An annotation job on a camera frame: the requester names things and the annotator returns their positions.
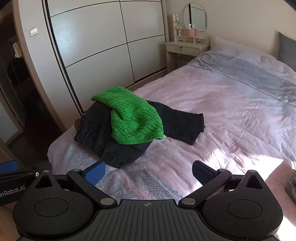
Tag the folded olive pants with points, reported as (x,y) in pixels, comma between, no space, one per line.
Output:
(291,185)

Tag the green knitted vest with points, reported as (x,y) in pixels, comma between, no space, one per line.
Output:
(131,115)

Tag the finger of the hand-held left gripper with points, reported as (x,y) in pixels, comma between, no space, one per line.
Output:
(9,166)

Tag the round mirror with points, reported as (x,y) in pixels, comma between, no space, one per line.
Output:
(196,14)

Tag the white light switch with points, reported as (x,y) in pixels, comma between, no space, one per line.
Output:
(33,31)

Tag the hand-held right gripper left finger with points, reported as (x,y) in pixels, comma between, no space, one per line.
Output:
(94,173)

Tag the pink container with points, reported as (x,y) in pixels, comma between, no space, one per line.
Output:
(190,32)

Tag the bed with pink blanket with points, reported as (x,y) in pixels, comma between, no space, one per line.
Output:
(219,104)

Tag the black pants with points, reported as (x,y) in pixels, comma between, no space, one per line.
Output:
(99,136)

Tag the white sliding door wardrobe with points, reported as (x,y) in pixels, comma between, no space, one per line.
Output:
(97,39)

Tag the grey pillow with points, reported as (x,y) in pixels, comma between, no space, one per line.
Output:
(288,49)

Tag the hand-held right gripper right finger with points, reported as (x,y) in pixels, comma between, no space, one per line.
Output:
(204,173)

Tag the white dressing table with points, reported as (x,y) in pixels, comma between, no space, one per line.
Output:
(182,49)

